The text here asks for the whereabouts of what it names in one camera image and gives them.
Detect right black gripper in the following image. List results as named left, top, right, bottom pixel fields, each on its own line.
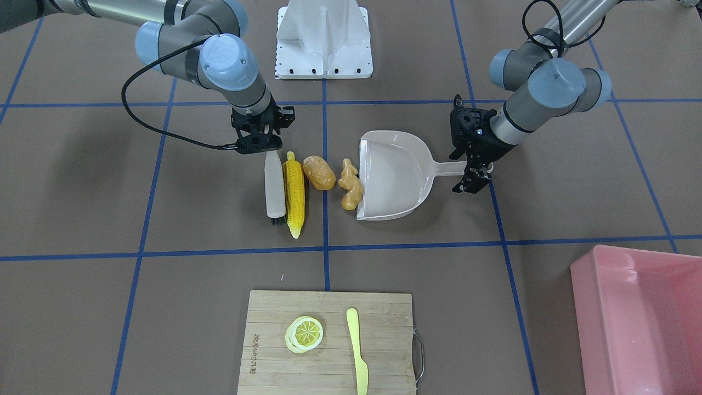
left=231, top=104, right=296, bottom=155

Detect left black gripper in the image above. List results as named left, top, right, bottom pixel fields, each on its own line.
left=449, top=94, right=516, bottom=194

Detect yellow toy corn cob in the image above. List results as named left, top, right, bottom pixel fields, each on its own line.
left=283, top=151, right=305, bottom=239

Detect beige hand brush black bristles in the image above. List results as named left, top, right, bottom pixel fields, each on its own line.
left=265, top=151, right=286, bottom=227

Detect brown toy potato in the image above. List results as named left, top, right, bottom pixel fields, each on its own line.
left=302, top=155, right=336, bottom=191

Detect beige plastic dustpan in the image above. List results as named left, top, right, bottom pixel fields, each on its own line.
left=356, top=130, right=487, bottom=222

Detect tan toy ginger root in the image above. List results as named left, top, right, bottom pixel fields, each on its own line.
left=338, top=158, right=364, bottom=211

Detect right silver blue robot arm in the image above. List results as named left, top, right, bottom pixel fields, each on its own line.
left=1, top=1, right=295, bottom=154

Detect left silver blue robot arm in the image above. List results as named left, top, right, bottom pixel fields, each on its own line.
left=449, top=1, right=617, bottom=194

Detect pink plastic bin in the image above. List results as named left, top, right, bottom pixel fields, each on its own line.
left=570, top=245, right=701, bottom=394

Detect yellow toy lemon slice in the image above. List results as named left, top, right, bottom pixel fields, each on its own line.
left=284, top=317, right=324, bottom=353

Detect yellow plastic toy knife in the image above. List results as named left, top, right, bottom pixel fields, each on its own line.
left=346, top=308, right=369, bottom=394

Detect bamboo cutting board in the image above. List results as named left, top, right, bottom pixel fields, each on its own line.
left=236, top=290, right=417, bottom=394

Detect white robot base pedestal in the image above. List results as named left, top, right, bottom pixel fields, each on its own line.
left=274, top=1, right=373, bottom=80

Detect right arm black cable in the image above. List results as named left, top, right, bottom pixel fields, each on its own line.
left=121, top=38, right=237, bottom=151

